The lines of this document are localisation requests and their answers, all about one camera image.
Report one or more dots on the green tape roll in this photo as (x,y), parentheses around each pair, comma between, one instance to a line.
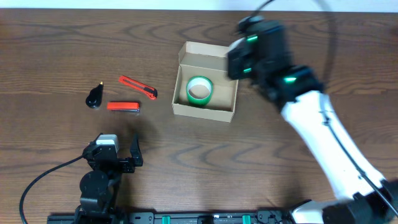
(199,90)

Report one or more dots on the brown cardboard box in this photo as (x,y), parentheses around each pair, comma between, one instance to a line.
(199,59)

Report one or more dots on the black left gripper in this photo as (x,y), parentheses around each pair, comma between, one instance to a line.
(128,164)

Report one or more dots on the red utility knife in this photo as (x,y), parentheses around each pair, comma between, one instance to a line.
(149,91)

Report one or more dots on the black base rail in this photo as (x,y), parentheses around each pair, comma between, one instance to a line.
(258,217)

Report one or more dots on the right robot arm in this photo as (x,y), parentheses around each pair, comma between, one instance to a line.
(362,193)

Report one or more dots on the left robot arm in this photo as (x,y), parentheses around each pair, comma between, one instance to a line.
(99,187)

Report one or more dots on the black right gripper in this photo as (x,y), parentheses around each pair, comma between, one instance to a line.
(236,56)

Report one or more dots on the black correction tape dispenser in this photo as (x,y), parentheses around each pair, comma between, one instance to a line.
(94,99)

